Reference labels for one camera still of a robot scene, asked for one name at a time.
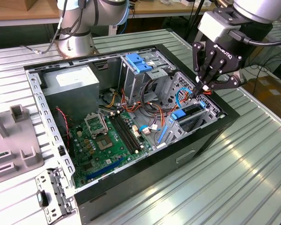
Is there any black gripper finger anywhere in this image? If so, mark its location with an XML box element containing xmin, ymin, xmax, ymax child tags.
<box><xmin>198</xmin><ymin>58</ymin><xmax>240</xmax><ymax>96</ymax></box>
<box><xmin>192</xmin><ymin>42</ymin><xmax>216</xmax><ymax>97</ymax></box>

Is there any red yellow power wire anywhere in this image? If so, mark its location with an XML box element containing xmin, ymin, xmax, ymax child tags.
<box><xmin>189</xmin><ymin>85</ymin><xmax>213</xmax><ymax>99</ymax></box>

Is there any hard disk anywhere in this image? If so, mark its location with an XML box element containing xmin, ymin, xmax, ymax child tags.
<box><xmin>156</xmin><ymin>100</ymin><xmax>206</xmax><ymax>145</ymax></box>

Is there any grey metal disk bay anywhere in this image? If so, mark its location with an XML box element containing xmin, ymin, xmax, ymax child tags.
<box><xmin>154</xmin><ymin>99</ymin><xmax>227</xmax><ymax>150</ymax></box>

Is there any brown cardboard box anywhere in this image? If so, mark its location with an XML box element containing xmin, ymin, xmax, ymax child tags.
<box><xmin>242</xmin><ymin>75</ymin><xmax>281</xmax><ymax>119</ymax></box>

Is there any black tripod stand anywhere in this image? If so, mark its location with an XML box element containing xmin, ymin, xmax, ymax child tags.
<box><xmin>185</xmin><ymin>0</ymin><xmax>206</xmax><ymax>46</ymax></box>

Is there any wooden desk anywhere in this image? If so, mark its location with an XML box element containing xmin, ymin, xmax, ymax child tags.
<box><xmin>0</xmin><ymin>0</ymin><xmax>235</xmax><ymax>45</ymax></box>

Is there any blue plastic drive latch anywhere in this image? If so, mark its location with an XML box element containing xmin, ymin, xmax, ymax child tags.
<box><xmin>125</xmin><ymin>53</ymin><xmax>153</xmax><ymax>74</ymax></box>

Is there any grey metal drive cage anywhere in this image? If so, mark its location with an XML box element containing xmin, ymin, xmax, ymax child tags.
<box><xmin>118</xmin><ymin>50</ymin><xmax>177</xmax><ymax>106</ymax></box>

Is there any black RAM slot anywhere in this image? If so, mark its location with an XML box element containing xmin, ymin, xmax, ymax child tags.
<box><xmin>114</xmin><ymin>112</ymin><xmax>140</xmax><ymax>153</ymax></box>
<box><xmin>117</xmin><ymin>111</ymin><xmax>143</xmax><ymax>152</ymax></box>
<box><xmin>109</xmin><ymin>113</ymin><xmax>134</xmax><ymax>155</ymax></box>
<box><xmin>111</xmin><ymin>112</ymin><xmax>137</xmax><ymax>154</ymax></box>

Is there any black open PC case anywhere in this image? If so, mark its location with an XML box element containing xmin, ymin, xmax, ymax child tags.
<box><xmin>23</xmin><ymin>43</ymin><xmax>241</xmax><ymax>223</ymax></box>

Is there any CPU socket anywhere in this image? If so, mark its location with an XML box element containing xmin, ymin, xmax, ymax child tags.
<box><xmin>95</xmin><ymin>135</ymin><xmax>115</xmax><ymax>152</ymax></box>

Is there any metal socket cover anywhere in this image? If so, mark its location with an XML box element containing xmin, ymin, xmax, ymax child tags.
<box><xmin>83</xmin><ymin>112</ymin><xmax>108</xmax><ymax>137</ymax></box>

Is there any grey power supply unit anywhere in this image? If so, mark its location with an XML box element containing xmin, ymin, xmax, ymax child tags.
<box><xmin>41</xmin><ymin>65</ymin><xmax>101</xmax><ymax>122</ymax></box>

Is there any green motherboard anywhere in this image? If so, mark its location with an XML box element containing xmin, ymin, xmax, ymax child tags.
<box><xmin>69</xmin><ymin>109</ymin><xmax>155</xmax><ymax>188</ymax></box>

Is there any blue expansion slot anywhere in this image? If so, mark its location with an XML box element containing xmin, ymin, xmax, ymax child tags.
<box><xmin>85</xmin><ymin>157</ymin><xmax>125</xmax><ymax>181</ymax></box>

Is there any grey parts rack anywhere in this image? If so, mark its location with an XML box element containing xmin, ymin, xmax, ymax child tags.
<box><xmin>0</xmin><ymin>95</ymin><xmax>45</xmax><ymax>188</ymax></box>

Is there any black plastic latch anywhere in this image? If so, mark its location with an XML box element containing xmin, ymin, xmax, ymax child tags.
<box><xmin>36</xmin><ymin>189</ymin><xmax>50</xmax><ymax>207</ymax></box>

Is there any black camera cable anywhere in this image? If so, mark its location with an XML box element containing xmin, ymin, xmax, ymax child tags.
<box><xmin>229</xmin><ymin>29</ymin><xmax>281</xmax><ymax>46</ymax></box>

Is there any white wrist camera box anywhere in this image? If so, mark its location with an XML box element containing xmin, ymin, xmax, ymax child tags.
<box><xmin>197</xmin><ymin>11</ymin><xmax>241</xmax><ymax>44</ymax></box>

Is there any blue data wire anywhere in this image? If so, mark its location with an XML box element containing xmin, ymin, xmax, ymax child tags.
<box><xmin>174</xmin><ymin>86</ymin><xmax>194</xmax><ymax>109</ymax></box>

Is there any orange yellow wire bundle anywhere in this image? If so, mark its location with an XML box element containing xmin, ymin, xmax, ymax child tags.
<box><xmin>120</xmin><ymin>89</ymin><xmax>178</xmax><ymax>128</ymax></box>

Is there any blue wire white label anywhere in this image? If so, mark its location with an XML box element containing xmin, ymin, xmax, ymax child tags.
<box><xmin>139</xmin><ymin>125</ymin><xmax>160</xmax><ymax>132</ymax></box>

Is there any yellow black wire bundle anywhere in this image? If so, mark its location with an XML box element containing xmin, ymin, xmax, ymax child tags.
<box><xmin>99</xmin><ymin>88</ymin><xmax>119</xmax><ymax>110</ymax></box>

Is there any square brown base plate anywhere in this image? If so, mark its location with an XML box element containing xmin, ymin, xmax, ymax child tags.
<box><xmin>53</xmin><ymin>39</ymin><xmax>99</xmax><ymax>60</ymax></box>

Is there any red black fan wire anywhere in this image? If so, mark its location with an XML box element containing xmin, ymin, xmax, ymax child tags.
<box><xmin>55</xmin><ymin>107</ymin><xmax>70</xmax><ymax>138</ymax></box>

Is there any black cable silver connector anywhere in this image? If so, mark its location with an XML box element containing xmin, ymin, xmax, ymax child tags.
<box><xmin>21</xmin><ymin>0</ymin><xmax>70</xmax><ymax>56</ymax></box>

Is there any grey metal slot bracket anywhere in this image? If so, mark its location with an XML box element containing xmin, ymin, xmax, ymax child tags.
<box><xmin>35</xmin><ymin>166</ymin><xmax>76</xmax><ymax>223</ymax></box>

